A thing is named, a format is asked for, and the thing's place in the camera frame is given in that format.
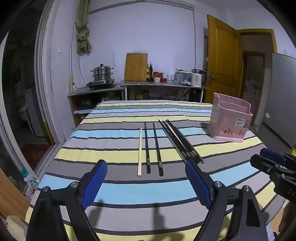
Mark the white chopstick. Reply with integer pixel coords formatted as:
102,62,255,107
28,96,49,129
167,121,189,153

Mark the yellow door frame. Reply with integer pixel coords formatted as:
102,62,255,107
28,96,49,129
239,29,278,100

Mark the pink plastic utensil holder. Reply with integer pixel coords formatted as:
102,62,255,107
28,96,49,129
207,93,253,142

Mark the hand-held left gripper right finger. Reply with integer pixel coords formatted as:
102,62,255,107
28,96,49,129
185,159,270,241

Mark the black power cable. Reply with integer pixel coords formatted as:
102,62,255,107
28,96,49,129
72,23,88,89

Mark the grey refrigerator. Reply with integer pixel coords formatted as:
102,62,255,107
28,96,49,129
258,53,296,150

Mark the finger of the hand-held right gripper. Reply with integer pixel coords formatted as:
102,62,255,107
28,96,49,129
250,148,287,174
285,152,296,168

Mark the person's right hand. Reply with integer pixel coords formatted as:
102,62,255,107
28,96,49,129
278,201,296,232

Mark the green curtain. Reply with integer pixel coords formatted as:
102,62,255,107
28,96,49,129
76,0,92,54

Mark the wooden cutting board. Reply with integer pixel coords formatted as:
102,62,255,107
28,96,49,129
124,53,148,81

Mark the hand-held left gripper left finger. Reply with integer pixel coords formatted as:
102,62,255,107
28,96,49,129
25,159,108,241

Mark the striped bedsheet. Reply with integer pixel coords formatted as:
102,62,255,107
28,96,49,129
25,100,287,241

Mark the red rug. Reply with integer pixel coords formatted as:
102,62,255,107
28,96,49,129
20,143,52,171

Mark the white detergent bottle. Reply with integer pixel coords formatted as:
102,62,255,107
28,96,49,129
21,169,40,200

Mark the low metal shelf table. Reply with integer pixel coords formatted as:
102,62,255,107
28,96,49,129
68,84,126,127

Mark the cream chopstick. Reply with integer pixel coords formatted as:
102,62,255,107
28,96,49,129
137,128,142,177

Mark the metal kitchen counter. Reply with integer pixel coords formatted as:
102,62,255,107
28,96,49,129
118,80,210,103

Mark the brown wooden board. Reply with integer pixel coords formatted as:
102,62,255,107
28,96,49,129
0,167,31,221

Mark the white electric kettle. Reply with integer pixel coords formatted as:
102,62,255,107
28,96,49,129
191,69,208,88

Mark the clear plastic storage box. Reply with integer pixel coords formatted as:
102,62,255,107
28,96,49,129
174,70,193,86

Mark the black induction cooktop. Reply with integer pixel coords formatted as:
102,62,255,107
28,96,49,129
86,79,116,90

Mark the bundle of black chopsticks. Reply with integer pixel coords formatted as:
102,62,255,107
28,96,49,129
166,119,205,164

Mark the stainless steel steamer pot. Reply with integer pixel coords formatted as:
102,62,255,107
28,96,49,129
90,64,114,81

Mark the yellow wooden door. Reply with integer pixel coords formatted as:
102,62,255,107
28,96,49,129
206,14,243,99

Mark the black chopstick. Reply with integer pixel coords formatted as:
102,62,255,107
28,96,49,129
152,122,164,176
158,120,193,162
144,122,151,174
162,120,199,163

